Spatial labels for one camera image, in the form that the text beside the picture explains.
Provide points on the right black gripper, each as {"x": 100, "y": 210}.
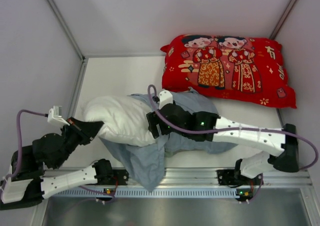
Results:
{"x": 153, "y": 122}

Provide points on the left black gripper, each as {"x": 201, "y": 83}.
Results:
{"x": 81, "y": 130}

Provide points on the white pillow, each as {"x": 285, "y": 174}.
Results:
{"x": 124, "y": 119}

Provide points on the green beige patchwork pillowcase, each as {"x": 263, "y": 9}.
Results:
{"x": 146, "y": 165}

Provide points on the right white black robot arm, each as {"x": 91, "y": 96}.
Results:
{"x": 278, "y": 147}

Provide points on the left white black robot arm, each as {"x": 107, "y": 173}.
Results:
{"x": 27, "y": 186}

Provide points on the red cartoon couple pillow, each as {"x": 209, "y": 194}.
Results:
{"x": 230, "y": 67}

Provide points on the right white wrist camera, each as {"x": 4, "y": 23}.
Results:
{"x": 165, "y": 97}

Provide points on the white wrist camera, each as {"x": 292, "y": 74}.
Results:
{"x": 55, "y": 117}
{"x": 165, "y": 97}

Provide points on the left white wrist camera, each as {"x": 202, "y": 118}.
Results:
{"x": 55, "y": 117}

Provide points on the aluminium mounting rail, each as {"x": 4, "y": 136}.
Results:
{"x": 203, "y": 177}

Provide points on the left black base bracket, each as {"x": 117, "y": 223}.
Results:
{"x": 120, "y": 177}

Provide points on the black base bracket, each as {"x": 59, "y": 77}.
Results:
{"x": 120, "y": 177}
{"x": 233, "y": 179}

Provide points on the slotted grey cable duct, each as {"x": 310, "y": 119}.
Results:
{"x": 157, "y": 193}

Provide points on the right black base bracket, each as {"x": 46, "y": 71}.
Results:
{"x": 233, "y": 179}

